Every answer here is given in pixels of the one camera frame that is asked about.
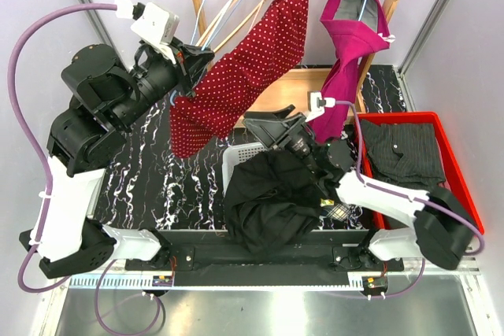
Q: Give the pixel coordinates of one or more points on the red polka dot skirt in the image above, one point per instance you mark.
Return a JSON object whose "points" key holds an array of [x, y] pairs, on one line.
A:
{"points": [[272, 48]]}

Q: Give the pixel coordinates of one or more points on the red plastic crate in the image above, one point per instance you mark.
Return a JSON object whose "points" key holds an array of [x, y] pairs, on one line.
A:
{"points": [[455, 181]]}

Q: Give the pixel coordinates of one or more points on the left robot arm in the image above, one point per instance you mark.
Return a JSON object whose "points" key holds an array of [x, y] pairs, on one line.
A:
{"points": [[107, 99]]}

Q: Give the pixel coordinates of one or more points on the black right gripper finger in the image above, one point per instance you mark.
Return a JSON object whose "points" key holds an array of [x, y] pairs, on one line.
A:
{"points": [[269, 115], [263, 130]]}

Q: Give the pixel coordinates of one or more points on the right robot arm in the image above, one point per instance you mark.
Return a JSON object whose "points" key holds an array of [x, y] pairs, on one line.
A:
{"points": [[436, 227]]}

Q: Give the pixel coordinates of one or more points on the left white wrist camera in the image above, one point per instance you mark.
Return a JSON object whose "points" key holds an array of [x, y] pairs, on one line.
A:
{"points": [[151, 23]]}

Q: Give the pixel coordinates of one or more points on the dark striped clothes in crate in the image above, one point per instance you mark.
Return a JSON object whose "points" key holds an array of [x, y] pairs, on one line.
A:
{"points": [[405, 155]]}

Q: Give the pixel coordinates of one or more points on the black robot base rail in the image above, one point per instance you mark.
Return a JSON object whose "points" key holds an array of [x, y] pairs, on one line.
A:
{"points": [[205, 260]]}

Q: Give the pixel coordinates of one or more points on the black skirt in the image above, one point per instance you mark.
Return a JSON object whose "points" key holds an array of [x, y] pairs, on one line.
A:
{"points": [[271, 200]]}

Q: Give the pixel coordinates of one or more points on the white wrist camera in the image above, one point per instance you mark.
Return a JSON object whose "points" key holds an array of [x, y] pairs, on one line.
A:
{"points": [[317, 105], [151, 23]]}

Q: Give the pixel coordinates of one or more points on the lemon print skirt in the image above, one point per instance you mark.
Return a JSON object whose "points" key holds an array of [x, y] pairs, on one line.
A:
{"points": [[327, 203]]}

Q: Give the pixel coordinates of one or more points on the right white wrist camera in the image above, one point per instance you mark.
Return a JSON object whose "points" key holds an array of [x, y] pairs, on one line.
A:
{"points": [[317, 105]]}

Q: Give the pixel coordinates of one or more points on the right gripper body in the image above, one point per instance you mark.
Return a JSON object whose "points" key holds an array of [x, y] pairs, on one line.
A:
{"points": [[298, 140]]}

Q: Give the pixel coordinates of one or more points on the navy plaid skirt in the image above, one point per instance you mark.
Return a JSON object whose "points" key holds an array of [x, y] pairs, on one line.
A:
{"points": [[340, 212]]}

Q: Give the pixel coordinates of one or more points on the white perforated plastic basket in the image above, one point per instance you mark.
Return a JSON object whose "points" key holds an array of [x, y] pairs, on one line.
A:
{"points": [[235, 155]]}

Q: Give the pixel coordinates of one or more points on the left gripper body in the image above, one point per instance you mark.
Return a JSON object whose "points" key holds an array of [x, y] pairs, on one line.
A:
{"points": [[190, 81]]}

